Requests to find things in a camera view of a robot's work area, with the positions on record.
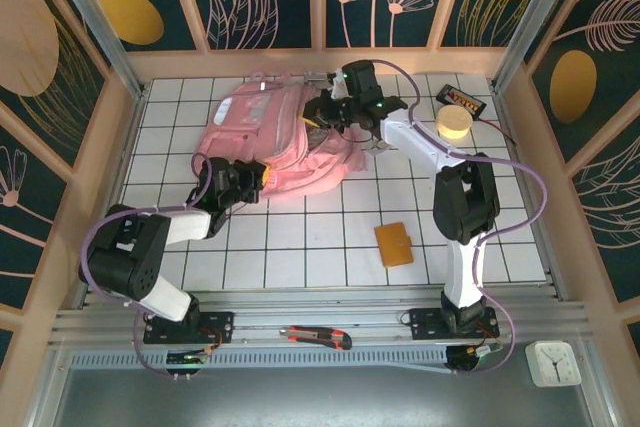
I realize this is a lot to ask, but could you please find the clear plastic case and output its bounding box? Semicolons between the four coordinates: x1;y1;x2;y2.
362;139;395;157

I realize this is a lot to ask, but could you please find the pink school backpack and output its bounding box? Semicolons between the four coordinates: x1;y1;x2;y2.
192;70;374;198

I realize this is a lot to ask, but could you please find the brown leather wallet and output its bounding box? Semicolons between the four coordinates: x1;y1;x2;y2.
374;223;415;268

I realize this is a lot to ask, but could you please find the black battery pack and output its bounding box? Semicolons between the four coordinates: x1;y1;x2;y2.
435;85;487;118

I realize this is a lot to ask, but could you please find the cream round box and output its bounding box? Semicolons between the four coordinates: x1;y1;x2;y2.
435;105;474;141

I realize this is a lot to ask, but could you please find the orange black utility knife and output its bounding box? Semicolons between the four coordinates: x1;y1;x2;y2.
278;325;353;352

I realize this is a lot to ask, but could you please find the small circuit board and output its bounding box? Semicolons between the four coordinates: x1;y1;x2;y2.
446;344;503;373
166;346;211;367

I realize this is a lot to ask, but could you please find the grey metal sheet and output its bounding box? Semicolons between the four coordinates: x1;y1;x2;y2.
29;366;621;427

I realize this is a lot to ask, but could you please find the white square alarm clock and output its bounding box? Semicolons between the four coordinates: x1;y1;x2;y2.
524;340;584;388

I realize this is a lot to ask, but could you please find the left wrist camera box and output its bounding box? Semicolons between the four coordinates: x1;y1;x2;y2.
198;156;234;191

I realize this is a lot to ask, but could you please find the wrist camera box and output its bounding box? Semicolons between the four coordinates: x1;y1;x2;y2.
198;156;234;191
327;60;385;101

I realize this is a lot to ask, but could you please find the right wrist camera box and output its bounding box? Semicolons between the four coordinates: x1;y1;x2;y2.
327;60;385;101

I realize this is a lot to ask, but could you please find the aluminium side rail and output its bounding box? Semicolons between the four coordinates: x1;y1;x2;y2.
74;84;151;308
492;81;569;298

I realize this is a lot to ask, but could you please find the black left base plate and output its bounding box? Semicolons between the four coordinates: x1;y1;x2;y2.
143;311;235;346

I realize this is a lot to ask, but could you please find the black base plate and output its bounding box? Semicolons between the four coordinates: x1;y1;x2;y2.
143;311;235;346
409;306;500;341

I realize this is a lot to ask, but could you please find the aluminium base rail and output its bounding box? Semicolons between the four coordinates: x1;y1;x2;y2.
49;286;594;348

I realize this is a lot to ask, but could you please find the red wire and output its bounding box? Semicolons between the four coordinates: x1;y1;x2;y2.
477;114;516;144

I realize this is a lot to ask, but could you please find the grey slotted cable duct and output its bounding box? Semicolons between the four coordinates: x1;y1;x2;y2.
69;349;454;376

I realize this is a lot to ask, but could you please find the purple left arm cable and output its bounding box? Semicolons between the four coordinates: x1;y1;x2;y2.
79;154;214;382

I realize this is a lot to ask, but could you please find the aluminium frame post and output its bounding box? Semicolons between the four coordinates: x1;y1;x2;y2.
491;0;601;93
42;0;147;98

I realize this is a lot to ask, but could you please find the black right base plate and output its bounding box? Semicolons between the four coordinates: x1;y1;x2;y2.
409;306;500;341

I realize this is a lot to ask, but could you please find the dark floral wall panel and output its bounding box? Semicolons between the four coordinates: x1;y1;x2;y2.
569;131;640;304
0;0;109;168
0;96;70;311
529;0;640;163

